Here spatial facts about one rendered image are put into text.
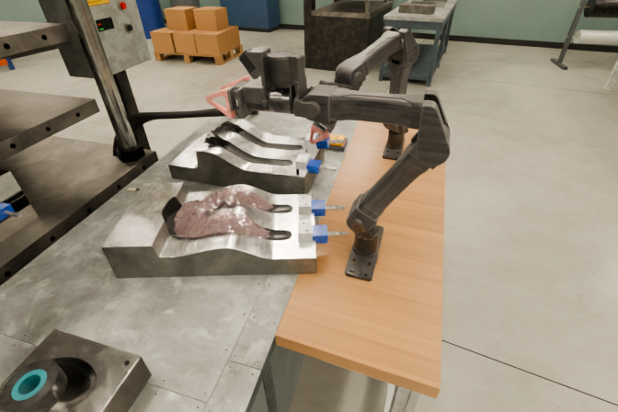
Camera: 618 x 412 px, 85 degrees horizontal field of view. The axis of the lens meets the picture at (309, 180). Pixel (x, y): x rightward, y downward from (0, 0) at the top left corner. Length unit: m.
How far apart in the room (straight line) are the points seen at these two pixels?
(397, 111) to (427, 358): 0.49
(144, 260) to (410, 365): 0.63
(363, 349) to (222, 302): 0.33
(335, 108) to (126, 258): 0.60
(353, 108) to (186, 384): 0.62
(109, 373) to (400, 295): 0.60
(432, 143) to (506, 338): 1.36
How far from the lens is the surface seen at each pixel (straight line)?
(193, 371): 0.78
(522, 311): 2.05
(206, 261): 0.87
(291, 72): 0.71
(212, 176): 1.19
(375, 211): 0.81
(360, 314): 0.82
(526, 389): 1.81
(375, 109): 0.69
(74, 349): 0.82
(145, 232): 0.92
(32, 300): 1.06
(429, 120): 0.66
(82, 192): 1.41
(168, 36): 6.13
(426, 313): 0.85
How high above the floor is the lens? 1.47
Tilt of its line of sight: 34 degrees down
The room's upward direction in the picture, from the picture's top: 1 degrees counter-clockwise
